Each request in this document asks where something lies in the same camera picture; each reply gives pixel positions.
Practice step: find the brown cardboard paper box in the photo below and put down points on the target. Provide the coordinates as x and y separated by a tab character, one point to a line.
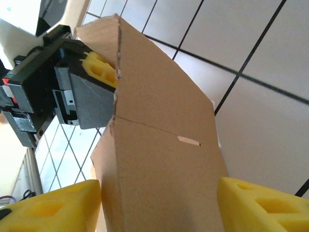
157	120

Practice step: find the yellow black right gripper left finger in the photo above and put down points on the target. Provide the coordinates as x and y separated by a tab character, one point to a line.
53	212

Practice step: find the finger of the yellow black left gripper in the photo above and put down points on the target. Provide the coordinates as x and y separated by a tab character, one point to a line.
94	96

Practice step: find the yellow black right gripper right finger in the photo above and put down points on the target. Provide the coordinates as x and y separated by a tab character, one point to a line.
260	210

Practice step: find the aluminium side rail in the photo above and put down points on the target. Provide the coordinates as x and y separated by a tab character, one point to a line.
32	169

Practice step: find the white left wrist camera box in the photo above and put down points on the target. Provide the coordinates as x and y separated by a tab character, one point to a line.
19	29

